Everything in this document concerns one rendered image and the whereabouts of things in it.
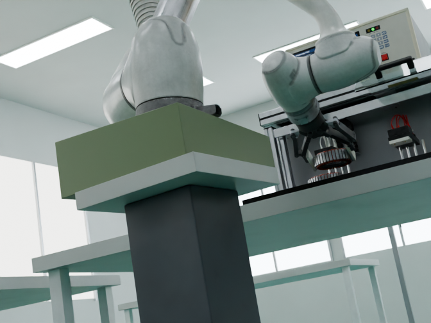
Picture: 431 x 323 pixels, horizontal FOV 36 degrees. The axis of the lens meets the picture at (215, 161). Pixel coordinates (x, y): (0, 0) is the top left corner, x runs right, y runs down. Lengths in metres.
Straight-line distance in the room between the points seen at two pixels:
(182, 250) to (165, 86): 0.36
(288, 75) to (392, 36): 0.71
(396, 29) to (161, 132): 1.18
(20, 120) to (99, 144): 6.67
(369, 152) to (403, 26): 0.43
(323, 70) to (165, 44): 0.41
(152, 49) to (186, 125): 0.25
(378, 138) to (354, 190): 0.56
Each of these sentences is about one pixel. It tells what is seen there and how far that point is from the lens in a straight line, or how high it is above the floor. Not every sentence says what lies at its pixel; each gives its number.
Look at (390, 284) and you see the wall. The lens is 8.62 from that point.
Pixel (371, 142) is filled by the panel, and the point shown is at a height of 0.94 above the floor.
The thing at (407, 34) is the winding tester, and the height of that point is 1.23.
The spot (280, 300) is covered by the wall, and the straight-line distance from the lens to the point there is 9.05.
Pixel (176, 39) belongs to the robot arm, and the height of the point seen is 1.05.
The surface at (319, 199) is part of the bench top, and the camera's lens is 1.85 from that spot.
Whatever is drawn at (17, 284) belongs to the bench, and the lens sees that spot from 2.81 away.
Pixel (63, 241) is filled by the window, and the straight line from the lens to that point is 8.14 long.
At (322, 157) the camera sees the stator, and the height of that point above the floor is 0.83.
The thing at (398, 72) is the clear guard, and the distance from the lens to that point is 1.99.
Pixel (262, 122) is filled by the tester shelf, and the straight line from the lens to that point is 2.34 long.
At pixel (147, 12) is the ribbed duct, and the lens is 3.67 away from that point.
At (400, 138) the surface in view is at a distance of 2.11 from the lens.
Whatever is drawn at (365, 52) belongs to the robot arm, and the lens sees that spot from 1.66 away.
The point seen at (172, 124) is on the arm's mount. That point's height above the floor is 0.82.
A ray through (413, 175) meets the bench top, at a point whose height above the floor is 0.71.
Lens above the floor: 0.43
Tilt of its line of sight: 14 degrees up
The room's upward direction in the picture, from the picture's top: 10 degrees counter-clockwise
